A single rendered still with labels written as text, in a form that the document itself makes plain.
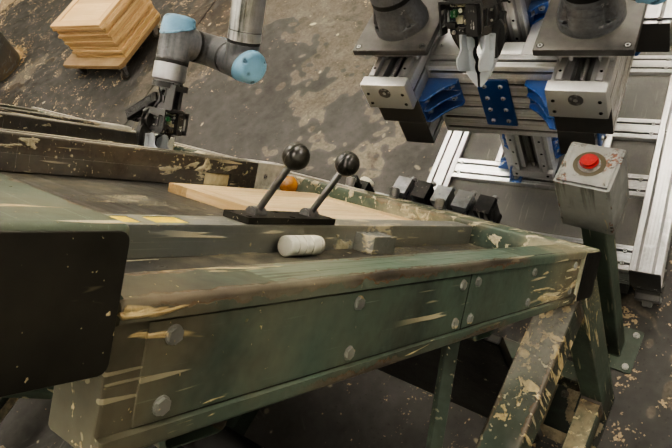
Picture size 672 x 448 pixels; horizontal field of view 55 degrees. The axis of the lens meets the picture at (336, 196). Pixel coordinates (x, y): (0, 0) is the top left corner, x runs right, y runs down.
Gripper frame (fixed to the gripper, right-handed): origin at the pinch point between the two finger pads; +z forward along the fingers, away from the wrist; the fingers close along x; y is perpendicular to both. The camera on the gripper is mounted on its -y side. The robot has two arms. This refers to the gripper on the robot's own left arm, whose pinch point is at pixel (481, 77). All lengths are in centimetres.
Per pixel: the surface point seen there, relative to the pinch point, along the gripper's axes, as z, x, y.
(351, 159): 4.5, -9.4, 27.0
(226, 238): 7, -15, 49
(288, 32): 41, -205, -210
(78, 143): 6, -69, 31
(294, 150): -1.3, -10.6, 38.0
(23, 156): 4, -70, 42
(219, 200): 19, -44, 22
